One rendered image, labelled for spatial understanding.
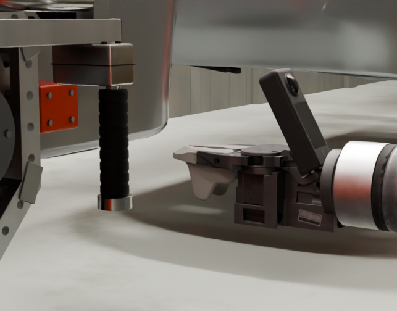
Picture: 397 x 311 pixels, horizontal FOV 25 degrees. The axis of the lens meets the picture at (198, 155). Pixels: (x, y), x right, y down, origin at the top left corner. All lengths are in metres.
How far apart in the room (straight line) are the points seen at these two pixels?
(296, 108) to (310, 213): 0.11
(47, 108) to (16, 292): 2.07
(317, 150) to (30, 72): 0.49
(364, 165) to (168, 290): 2.42
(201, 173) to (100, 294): 2.28
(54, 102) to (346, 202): 0.56
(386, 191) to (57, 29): 0.41
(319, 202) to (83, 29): 0.34
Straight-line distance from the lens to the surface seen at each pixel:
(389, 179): 0.90
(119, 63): 1.08
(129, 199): 1.10
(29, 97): 1.30
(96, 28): 1.09
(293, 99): 0.96
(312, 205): 0.96
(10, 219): 1.28
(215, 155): 0.98
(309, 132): 0.95
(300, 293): 3.29
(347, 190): 0.92
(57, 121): 1.34
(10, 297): 3.29
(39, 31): 1.01
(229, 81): 9.80
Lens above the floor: 0.98
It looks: 9 degrees down
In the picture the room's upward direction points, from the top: straight up
